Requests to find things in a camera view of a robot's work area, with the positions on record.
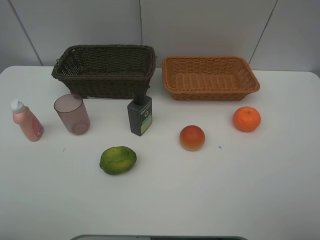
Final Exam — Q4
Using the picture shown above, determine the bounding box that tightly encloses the translucent purple plastic cup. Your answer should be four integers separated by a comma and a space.
53, 93, 90, 135

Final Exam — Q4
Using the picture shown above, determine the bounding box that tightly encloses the dark green square bottle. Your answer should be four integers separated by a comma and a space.
127, 84, 153, 136

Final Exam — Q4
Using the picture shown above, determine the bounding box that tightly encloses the dark brown wicker basket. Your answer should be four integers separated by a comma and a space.
51, 44, 156, 99

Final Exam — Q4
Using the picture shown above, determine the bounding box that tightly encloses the green mango fruit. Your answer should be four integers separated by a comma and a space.
99, 146, 137, 175

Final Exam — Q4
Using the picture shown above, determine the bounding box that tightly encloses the red orange peach fruit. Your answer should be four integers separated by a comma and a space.
179, 125, 206, 152

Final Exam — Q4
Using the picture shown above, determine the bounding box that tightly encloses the orange mandarin fruit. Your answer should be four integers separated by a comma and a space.
232, 106, 261, 132

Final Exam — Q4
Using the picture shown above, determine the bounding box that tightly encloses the pink bottle white cap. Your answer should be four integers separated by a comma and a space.
10, 99, 44, 142

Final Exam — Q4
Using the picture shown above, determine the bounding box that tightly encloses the light orange wicker basket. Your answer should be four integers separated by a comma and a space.
162, 56, 260, 101

